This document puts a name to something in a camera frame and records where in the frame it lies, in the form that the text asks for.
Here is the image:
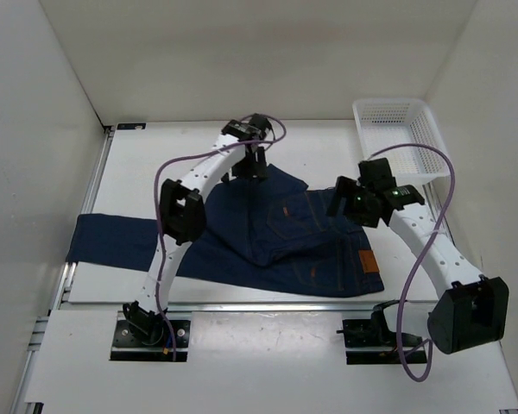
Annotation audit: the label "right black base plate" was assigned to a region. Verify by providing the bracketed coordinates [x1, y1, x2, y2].
[337, 319, 427, 366]

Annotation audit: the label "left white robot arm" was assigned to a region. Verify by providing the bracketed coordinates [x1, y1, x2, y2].
[123, 114, 274, 346]

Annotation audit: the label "dark blue denim trousers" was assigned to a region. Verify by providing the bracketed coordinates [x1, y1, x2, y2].
[65, 162, 386, 298]

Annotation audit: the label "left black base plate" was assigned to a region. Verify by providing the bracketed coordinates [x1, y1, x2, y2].
[110, 314, 192, 362]

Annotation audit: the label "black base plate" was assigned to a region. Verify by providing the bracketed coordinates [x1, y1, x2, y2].
[110, 314, 192, 362]
[337, 319, 427, 366]

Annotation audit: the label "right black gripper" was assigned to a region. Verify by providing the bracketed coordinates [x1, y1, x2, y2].
[326, 176, 381, 229]

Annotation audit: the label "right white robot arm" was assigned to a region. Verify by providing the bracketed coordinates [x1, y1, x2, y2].
[326, 158, 509, 354]

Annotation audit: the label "aluminium frame rail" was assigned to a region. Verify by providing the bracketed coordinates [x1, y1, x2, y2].
[14, 121, 518, 413]

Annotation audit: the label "white perforated plastic basket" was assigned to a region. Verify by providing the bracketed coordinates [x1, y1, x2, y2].
[352, 98, 449, 186]

